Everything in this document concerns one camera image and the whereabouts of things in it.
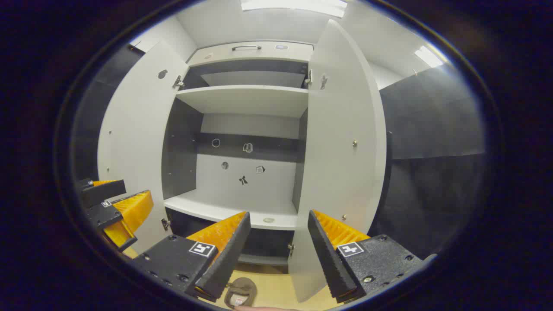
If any wide ceiling light panel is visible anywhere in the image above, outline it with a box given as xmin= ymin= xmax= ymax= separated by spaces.
xmin=241 ymin=0 xmax=347 ymax=18

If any small ceiling light panel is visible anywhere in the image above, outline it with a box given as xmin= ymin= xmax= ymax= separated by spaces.
xmin=414 ymin=45 xmax=444 ymax=68

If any brown fuzzy shoe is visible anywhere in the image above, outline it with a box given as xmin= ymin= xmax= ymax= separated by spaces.
xmin=224 ymin=277 xmax=258 ymax=309

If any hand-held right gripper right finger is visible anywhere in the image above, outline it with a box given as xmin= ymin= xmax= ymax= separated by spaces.
xmin=308 ymin=209 xmax=424 ymax=304

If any white cabinet door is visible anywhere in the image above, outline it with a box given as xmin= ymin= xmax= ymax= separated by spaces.
xmin=288 ymin=19 xmax=387 ymax=303
xmin=97 ymin=40 xmax=190 ymax=255

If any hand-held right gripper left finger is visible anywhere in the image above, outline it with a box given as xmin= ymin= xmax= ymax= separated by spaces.
xmin=132 ymin=211 xmax=251 ymax=303

